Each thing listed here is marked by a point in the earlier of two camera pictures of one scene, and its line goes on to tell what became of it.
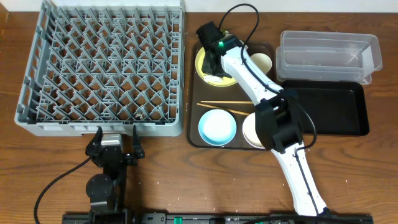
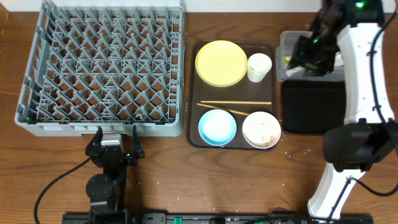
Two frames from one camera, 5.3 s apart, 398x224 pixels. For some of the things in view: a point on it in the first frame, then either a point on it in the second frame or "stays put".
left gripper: (129, 157) stays put
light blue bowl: (217, 127) stays put
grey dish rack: (111, 64) stays put
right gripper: (206, 69) → (301, 54)
